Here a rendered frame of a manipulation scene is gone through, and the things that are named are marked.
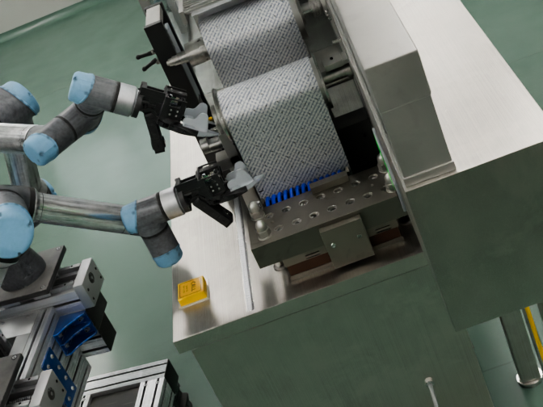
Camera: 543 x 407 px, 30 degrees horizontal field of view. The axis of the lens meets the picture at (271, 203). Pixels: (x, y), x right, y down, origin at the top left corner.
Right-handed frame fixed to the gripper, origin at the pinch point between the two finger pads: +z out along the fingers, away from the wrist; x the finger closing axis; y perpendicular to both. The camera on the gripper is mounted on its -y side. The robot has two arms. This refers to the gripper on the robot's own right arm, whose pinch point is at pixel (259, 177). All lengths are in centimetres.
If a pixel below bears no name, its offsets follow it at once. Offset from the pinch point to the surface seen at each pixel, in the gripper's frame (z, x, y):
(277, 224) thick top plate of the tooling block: 0.9, -13.4, -6.0
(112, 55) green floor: -111, 430, -109
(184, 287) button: -27.4, -9.4, -16.6
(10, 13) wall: -196, 556, -91
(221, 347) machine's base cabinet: -21.9, -26.0, -25.3
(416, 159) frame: 34, -83, 39
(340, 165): 19.5, -0.3, -4.6
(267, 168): 2.7, -0.2, 1.8
